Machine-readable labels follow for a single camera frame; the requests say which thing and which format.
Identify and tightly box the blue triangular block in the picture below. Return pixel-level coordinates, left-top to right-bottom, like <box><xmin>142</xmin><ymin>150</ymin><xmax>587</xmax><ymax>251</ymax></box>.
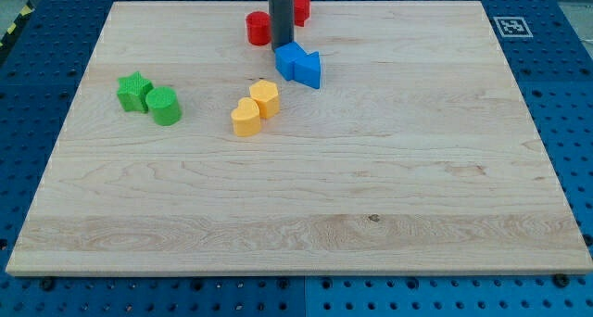
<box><xmin>294</xmin><ymin>52</ymin><xmax>322</xmax><ymax>89</ymax></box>

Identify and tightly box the blue cube block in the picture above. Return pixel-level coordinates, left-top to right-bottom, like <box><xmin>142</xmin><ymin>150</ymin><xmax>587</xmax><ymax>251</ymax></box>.
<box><xmin>274</xmin><ymin>42</ymin><xmax>307</xmax><ymax>81</ymax></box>

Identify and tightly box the light wooden board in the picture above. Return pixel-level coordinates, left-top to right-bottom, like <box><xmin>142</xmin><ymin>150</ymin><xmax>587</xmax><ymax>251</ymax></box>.
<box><xmin>6</xmin><ymin>1</ymin><xmax>592</xmax><ymax>277</ymax></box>

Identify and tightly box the yellow heart block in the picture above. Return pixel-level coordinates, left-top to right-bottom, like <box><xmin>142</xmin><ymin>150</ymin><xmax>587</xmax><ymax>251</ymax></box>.
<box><xmin>231</xmin><ymin>97</ymin><xmax>261</xmax><ymax>137</ymax></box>

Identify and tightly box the yellow hexagon block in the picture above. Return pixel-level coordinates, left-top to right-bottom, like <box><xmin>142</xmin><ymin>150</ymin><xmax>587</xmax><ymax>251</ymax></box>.
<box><xmin>249</xmin><ymin>80</ymin><xmax>280</xmax><ymax>119</ymax></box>

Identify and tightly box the red cylinder block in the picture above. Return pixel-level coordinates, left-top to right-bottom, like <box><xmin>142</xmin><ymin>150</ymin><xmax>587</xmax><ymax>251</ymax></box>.
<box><xmin>246</xmin><ymin>11</ymin><xmax>271</xmax><ymax>45</ymax></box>

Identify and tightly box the green cylinder block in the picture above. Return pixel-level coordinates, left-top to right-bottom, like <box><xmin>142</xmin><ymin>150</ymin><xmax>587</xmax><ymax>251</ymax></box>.
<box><xmin>145</xmin><ymin>86</ymin><xmax>182</xmax><ymax>126</ymax></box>

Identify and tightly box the red angular block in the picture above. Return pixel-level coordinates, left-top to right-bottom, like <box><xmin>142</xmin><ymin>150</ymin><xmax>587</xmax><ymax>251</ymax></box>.
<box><xmin>294</xmin><ymin>0</ymin><xmax>310</xmax><ymax>27</ymax></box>

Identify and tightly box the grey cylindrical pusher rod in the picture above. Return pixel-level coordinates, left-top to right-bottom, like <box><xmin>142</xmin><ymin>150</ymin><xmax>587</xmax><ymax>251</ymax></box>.
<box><xmin>268</xmin><ymin>0</ymin><xmax>294</xmax><ymax>51</ymax></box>

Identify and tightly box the green star block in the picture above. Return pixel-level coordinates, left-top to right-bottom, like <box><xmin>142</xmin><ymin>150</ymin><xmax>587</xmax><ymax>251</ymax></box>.
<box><xmin>117</xmin><ymin>71</ymin><xmax>154</xmax><ymax>113</ymax></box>

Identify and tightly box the white fiducial marker tag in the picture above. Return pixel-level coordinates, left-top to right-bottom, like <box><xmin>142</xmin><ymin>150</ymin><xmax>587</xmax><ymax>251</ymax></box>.
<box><xmin>493</xmin><ymin>16</ymin><xmax>533</xmax><ymax>38</ymax></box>

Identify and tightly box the black bolt left front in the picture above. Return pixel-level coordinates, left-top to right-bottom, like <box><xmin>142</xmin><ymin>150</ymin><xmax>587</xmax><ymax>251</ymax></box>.
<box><xmin>39</xmin><ymin>277</ymin><xmax>56</xmax><ymax>292</ymax></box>

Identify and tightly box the black bolt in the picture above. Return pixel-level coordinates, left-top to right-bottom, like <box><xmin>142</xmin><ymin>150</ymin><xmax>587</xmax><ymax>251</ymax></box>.
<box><xmin>39</xmin><ymin>277</ymin><xmax>56</xmax><ymax>292</ymax></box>
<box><xmin>552</xmin><ymin>273</ymin><xmax>571</xmax><ymax>288</ymax></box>

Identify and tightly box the black bolt right front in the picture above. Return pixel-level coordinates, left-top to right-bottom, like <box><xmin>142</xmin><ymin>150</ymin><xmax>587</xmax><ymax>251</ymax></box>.
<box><xmin>552</xmin><ymin>273</ymin><xmax>571</xmax><ymax>288</ymax></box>

